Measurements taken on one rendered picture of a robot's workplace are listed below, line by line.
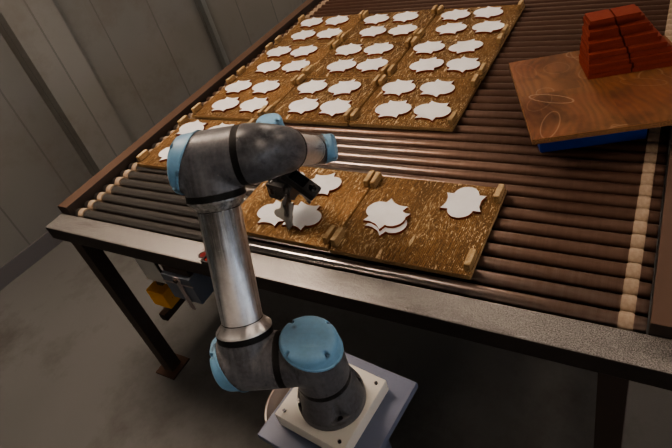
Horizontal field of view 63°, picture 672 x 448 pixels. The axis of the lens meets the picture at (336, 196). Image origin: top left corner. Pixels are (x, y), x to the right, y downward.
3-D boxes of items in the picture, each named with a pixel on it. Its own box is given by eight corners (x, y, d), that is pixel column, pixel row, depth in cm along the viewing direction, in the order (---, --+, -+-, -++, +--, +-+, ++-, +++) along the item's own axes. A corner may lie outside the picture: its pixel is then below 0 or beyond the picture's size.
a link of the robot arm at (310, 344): (349, 397, 109) (335, 358, 101) (285, 402, 112) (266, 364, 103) (351, 346, 119) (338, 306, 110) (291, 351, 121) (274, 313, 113)
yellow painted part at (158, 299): (171, 309, 200) (142, 264, 186) (154, 304, 204) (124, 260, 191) (185, 293, 205) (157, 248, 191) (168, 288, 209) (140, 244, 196)
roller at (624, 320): (644, 343, 117) (646, 328, 114) (78, 221, 215) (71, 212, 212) (646, 325, 120) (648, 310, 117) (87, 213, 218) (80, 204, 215)
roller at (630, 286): (648, 307, 123) (650, 292, 120) (96, 205, 221) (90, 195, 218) (650, 292, 126) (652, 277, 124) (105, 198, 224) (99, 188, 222)
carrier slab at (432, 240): (470, 280, 136) (469, 276, 135) (330, 253, 157) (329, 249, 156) (507, 192, 158) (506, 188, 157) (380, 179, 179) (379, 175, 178)
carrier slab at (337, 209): (328, 252, 158) (327, 248, 157) (222, 230, 179) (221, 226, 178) (379, 178, 180) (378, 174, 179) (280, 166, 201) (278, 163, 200)
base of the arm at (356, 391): (348, 441, 113) (338, 416, 107) (287, 417, 120) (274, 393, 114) (376, 379, 123) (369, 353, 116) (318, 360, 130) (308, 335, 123)
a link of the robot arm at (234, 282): (285, 401, 108) (230, 125, 97) (214, 406, 110) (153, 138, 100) (298, 369, 119) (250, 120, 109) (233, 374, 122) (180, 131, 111)
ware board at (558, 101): (731, 117, 144) (732, 111, 143) (532, 145, 156) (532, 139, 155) (664, 40, 183) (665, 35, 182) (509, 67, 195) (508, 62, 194)
